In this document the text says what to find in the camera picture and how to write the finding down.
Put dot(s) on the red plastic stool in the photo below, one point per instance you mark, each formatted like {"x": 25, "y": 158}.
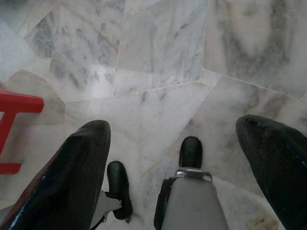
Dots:
{"x": 21, "y": 103}

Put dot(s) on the robot left leg black foot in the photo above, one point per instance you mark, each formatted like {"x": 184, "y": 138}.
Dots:
{"x": 117, "y": 177}

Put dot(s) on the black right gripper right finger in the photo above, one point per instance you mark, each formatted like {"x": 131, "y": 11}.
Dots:
{"x": 278, "y": 167}

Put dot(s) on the robot right leg black foot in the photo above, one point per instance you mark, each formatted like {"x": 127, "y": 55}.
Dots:
{"x": 192, "y": 203}

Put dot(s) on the robot leg black foot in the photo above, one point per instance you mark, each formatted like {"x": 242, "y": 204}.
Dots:
{"x": 192, "y": 203}
{"x": 117, "y": 177}

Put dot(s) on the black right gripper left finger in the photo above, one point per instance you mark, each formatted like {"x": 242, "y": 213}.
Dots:
{"x": 72, "y": 172}

